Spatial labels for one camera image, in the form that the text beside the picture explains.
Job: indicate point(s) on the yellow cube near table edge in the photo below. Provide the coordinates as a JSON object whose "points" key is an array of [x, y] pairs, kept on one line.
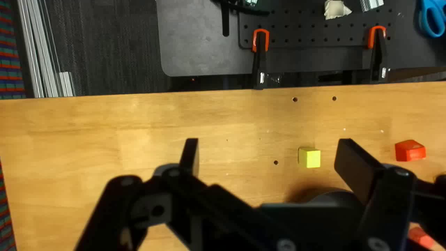
{"points": [[309, 158]]}

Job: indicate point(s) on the orange black clamp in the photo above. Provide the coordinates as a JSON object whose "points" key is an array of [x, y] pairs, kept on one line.
{"points": [[261, 39], [376, 45]]}

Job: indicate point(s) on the silver metal bracket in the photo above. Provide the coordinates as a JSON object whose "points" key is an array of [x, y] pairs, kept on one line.
{"points": [[371, 4]]}

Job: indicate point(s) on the black pegboard plate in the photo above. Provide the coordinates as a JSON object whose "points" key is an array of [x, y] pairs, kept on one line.
{"points": [[301, 24]]}

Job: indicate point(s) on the right orange black clamp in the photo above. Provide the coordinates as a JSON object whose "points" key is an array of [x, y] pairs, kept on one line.
{"points": [[376, 45]]}

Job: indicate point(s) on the orange wedge block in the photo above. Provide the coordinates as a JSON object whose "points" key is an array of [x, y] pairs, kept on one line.
{"points": [[408, 151]]}

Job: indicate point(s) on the crumpled white paper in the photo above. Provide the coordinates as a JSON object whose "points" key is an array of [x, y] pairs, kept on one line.
{"points": [[334, 9]]}

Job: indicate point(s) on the blue handled scissors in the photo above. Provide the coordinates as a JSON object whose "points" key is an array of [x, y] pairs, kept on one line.
{"points": [[432, 17]]}

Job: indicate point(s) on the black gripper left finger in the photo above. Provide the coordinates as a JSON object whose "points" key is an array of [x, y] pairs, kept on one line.
{"points": [[203, 218]]}

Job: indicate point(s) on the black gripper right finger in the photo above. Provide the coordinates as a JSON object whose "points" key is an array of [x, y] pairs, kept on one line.
{"points": [[393, 198]]}

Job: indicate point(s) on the aluminium extrusion rails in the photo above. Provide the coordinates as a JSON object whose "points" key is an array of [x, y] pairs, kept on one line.
{"points": [[47, 77]]}

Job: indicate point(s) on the left orange black clamp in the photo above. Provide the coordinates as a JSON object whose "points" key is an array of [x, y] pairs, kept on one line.
{"points": [[261, 39]]}

